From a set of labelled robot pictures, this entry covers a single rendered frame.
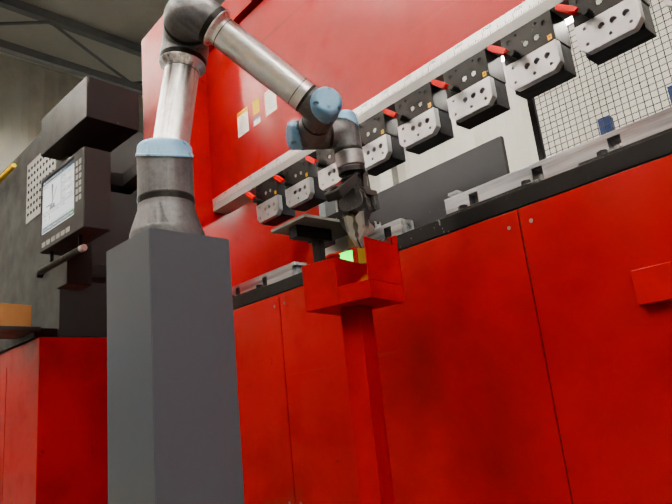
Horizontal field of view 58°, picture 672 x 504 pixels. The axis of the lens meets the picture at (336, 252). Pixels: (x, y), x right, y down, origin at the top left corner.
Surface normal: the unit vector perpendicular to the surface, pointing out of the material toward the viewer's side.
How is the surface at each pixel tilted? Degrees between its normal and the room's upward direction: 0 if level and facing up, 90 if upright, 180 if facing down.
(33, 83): 90
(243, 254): 90
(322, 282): 90
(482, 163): 90
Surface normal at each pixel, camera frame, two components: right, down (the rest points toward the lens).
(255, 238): 0.65, -0.26
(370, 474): -0.59, -0.15
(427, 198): -0.76, -0.09
